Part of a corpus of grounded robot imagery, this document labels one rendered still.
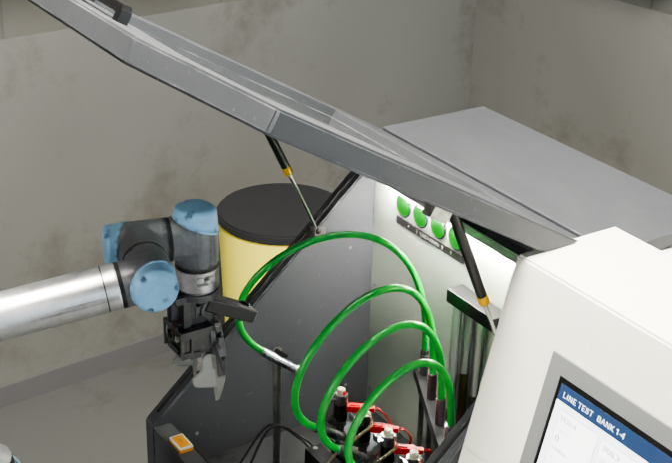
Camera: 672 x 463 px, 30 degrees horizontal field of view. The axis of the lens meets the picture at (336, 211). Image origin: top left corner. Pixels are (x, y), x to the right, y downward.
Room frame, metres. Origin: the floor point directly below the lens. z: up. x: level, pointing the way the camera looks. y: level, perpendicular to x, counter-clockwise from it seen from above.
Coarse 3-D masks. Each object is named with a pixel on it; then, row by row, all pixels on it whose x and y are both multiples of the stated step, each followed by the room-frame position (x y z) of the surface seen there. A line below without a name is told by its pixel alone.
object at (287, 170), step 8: (272, 144) 2.35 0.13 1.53; (280, 152) 2.36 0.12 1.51; (280, 160) 2.36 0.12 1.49; (288, 168) 2.36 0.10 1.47; (288, 176) 2.37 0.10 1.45; (296, 184) 2.38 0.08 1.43; (296, 192) 2.38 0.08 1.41; (304, 208) 2.39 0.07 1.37; (312, 224) 2.40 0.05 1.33; (320, 232) 2.40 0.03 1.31
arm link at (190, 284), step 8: (176, 272) 1.89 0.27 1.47; (216, 272) 1.89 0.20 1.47; (184, 280) 1.87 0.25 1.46; (192, 280) 1.87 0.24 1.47; (200, 280) 1.87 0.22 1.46; (208, 280) 1.87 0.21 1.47; (216, 280) 1.89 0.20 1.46; (184, 288) 1.87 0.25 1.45; (192, 288) 1.87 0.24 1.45; (200, 288) 1.87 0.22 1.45; (208, 288) 1.88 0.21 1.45; (216, 288) 1.89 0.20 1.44
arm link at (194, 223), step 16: (176, 208) 1.89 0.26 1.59; (192, 208) 1.89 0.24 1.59; (208, 208) 1.90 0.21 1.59; (176, 224) 1.88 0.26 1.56; (192, 224) 1.87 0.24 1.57; (208, 224) 1.88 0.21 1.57; (176, 240) 1.86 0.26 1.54; (192, 240) 1.87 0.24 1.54; (208, 240) 1.88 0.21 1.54; (176, 256) 1.86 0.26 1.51; (192, 256) 1.87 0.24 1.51; (208, 256) 1.88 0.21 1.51; (192, 272) 1.87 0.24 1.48; (208, 272) 1.88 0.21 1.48
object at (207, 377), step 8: (208, 360) 1.88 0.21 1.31; (208, 368) 1.87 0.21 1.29; (216, 368) 1.87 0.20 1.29; (200, 376) 1.86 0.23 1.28; (208, 376) 1.87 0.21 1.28; (216, 376) 1.87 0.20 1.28; (224, 376) 1.87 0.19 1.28; (200, 384) 1.86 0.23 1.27; (208, 384) 1.87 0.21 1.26; (216, 384) 1.87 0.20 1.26; (216, 392) 1.88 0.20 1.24; (216, 400) 1.88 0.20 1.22
